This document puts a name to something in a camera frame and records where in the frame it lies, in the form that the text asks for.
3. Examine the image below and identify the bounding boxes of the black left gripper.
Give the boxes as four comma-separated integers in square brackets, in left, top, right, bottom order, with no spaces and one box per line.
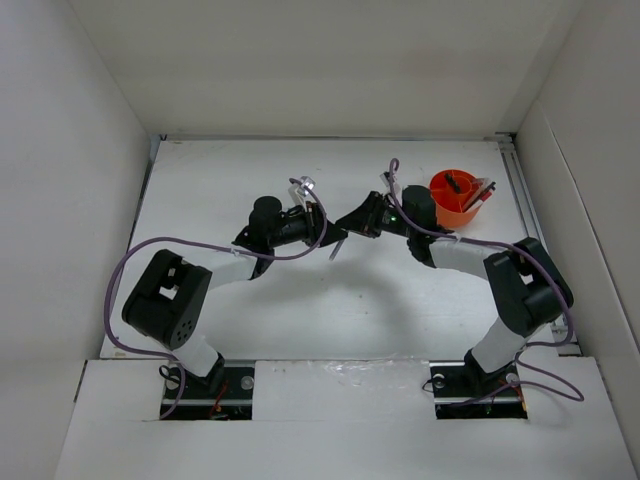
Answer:
[268,201,347,249]

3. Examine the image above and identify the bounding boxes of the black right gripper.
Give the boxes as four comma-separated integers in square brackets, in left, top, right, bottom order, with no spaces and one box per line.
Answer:
[336,190,416,238]

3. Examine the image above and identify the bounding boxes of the grey purple pen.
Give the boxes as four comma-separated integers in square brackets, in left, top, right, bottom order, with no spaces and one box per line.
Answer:
[329,239,345,261]

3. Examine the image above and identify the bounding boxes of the black handled scissors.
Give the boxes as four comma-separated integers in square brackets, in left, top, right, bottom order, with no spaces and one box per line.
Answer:
[445,173,462,194]

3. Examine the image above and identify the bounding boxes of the white marker red cap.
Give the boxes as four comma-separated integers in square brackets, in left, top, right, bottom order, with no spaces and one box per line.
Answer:
[462,180,495,212]

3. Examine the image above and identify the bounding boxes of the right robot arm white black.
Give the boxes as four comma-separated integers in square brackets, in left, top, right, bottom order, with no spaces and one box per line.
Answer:
[336,185,574,402]

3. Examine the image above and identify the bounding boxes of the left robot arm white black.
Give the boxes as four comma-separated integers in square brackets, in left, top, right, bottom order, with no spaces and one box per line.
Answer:
[122,196,347,397]

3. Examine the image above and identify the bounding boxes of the orange round divided container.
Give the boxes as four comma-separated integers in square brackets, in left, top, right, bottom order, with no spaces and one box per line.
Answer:
[429,169,478,230]

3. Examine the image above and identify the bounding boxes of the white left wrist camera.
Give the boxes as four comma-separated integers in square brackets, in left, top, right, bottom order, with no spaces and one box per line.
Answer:
[288,176,315,206]

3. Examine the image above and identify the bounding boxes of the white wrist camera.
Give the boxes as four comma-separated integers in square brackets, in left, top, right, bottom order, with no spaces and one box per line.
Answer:
[288,176,315,206]
[380,171,395,191]

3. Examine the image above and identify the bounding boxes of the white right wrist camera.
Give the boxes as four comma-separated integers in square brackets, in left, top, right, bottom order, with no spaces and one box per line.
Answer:
[380,171,395,191]

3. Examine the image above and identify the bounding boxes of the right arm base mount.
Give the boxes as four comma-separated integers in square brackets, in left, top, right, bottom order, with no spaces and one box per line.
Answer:
[422,361,528,420]

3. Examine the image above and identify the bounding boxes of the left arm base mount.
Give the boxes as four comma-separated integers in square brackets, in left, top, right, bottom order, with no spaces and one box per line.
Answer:
[159,361,256,421]

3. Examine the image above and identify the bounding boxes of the aluminium rail right side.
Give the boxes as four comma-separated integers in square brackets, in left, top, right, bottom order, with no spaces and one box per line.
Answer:
[495,133,583,357]

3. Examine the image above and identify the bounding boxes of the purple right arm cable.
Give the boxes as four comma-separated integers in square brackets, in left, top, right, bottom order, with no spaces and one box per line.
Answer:
[387,158,585,409]

